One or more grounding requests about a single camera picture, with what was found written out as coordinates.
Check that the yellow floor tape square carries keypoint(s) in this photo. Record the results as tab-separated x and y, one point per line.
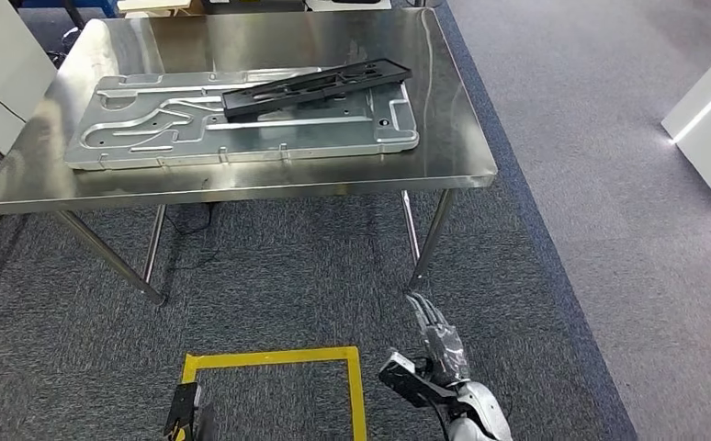
270	358

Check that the blue trolley frame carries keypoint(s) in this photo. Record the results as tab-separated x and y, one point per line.
97	7

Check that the stainless steel workbench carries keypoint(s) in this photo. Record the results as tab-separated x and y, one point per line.
270	36

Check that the black pole stand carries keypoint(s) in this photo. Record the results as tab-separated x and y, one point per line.
72	15

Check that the white foam tray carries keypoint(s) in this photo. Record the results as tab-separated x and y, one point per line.
154	5

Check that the black plastic frame part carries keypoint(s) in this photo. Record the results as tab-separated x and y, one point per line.
237	103

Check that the silver stamped metal panel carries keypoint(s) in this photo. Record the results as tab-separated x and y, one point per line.
307	134

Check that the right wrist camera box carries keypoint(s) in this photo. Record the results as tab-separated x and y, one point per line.
404	377

